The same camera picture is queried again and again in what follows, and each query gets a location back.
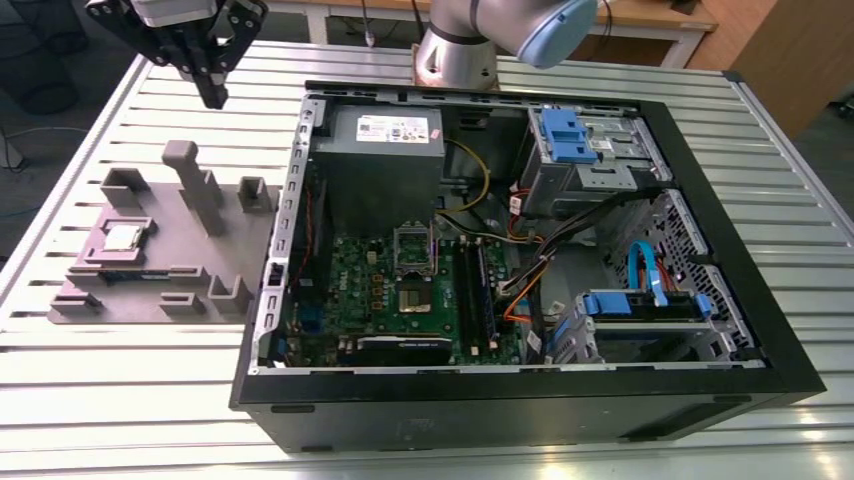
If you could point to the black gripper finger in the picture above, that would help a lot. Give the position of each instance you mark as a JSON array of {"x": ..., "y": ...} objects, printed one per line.
[
  {"x": 248, "y": 30},
  {"x": 121, "y": 25}
]

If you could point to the silver CPU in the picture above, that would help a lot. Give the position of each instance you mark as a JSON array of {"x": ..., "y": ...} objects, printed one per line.
[{"x": 122, "y": 239}]

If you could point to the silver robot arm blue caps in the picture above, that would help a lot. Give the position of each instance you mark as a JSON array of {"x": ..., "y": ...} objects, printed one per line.
[{"x": 454, "y": 55}]

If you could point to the CPU socket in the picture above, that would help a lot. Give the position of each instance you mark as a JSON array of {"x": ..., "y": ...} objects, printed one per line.
[{"x": 417, "y": 299}]

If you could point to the grey power supply unit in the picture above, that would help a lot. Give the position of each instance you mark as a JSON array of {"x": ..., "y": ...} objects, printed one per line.
[{"x": 381, "y": 190}]

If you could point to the grey plastic parts rack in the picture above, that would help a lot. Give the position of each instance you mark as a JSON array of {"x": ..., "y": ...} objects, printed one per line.
[{"x": 167, "y": 235}]

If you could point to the RAM stick blue label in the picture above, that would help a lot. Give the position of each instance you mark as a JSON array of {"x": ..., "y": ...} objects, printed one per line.
[{"x": 134, "y": 274}]

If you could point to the blue drive carrier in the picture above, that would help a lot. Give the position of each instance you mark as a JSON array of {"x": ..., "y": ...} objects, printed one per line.
[{"x": 564, "y": 125}]

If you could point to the silver drive cage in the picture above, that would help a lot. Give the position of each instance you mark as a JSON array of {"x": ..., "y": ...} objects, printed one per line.
[{"x": 601, "y": 175}]

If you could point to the green motherboard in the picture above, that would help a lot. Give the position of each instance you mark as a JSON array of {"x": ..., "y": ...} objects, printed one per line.
[{"x": 361, "y": 320}]

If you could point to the black RAM slot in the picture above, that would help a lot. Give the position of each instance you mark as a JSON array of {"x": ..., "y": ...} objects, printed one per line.
[{"x": 465, "y": 295}]

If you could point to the wooden desk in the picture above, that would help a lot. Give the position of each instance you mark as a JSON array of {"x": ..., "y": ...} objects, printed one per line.
[{"x": 668, "y": 22}]

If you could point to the black graphics card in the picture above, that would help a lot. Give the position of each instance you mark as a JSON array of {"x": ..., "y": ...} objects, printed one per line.
[{"x": 401, "y": 347}]

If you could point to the hard disk in blue carrier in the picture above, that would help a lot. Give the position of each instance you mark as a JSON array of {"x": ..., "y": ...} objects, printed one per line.
[{"x": 610, "y": 305}]

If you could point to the wooden cabinet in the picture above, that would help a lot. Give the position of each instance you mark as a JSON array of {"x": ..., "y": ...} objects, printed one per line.
[{"x": 795, "y": 60}]

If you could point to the black open PC case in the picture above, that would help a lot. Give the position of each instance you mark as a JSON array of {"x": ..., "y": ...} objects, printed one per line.
[{"x": 468, "y": 415}]

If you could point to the silver perforated disk cage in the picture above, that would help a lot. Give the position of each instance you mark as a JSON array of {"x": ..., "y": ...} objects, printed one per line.
[{"x": 655, "y": 328}]

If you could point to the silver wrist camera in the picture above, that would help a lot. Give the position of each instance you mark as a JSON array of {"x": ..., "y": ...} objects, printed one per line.
[{"x": 174, "y": 12}]

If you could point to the white desk frame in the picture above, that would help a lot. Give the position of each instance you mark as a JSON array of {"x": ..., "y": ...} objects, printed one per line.
[{"x": 318, "y": 30}]

